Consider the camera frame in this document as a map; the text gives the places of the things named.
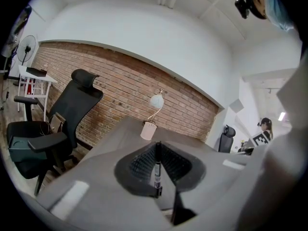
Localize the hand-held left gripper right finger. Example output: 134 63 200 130
160 140 253 216

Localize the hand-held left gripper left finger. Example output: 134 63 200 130
36 141 170 226

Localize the black pen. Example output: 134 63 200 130
153 141 164 199

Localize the white perforated pen holder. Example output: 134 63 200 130
140 120 158 141

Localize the small black office chair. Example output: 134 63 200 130
218 125 237 153

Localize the brown bag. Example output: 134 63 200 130
48 112 66 133

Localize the large black office chair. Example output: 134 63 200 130
6 68 104 197

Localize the dark green box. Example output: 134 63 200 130
8 135 50 163

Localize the white globe desk lamp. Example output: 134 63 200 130
147 89 166 123

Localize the red stool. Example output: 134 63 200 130
25 79 34 96

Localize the white side table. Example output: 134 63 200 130
17 64 59 122

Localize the flat black box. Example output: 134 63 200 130
26 66 48 77

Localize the white standing fan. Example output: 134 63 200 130
16 34 37 66

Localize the blue face mask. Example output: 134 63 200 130
264 0 295 32

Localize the person's face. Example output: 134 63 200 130
252 0 268 18

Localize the grey wall panel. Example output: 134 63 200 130
229 99 244 113

